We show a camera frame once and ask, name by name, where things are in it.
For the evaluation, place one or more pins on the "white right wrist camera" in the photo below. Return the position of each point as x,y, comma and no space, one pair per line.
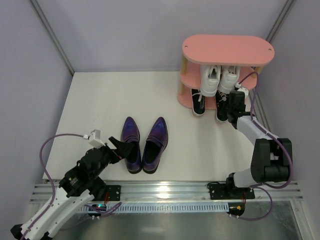
242,89

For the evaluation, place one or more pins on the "white sneaker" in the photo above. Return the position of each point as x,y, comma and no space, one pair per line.
210,76
230,76

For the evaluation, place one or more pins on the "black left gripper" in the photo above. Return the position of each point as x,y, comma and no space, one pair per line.
110,152

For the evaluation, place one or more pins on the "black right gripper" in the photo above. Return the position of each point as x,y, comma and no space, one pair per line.
235,97

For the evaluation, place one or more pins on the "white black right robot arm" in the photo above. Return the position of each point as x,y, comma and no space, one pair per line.
271,162

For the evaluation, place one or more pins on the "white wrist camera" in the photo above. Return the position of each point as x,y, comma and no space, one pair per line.
94,139
242,89

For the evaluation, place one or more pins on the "black canvas sneaker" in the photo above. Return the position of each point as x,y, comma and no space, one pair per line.
222,104
198,102

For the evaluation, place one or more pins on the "pink shoe shelf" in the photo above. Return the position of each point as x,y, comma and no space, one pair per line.
225,50

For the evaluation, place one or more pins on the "purple loafer right shoe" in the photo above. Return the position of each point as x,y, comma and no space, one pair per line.
155,145

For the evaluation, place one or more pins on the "purple loafer left shoe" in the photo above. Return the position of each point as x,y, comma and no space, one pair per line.
130,134

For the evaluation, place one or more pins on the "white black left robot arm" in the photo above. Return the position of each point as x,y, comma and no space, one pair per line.
80,185

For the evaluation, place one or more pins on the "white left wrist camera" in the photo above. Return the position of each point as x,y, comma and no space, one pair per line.
94,139

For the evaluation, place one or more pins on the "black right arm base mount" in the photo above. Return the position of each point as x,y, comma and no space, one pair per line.
225,191

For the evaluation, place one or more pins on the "white slotted cable duct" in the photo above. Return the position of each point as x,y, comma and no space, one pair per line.
172,207

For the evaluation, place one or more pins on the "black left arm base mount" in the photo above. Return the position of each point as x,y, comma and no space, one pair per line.
110,193

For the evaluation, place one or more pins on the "purple loafer shoe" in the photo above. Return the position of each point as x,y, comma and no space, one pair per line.
130,134
155,145

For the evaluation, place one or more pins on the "aluminium rail frame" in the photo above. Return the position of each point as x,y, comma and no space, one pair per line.
194,191

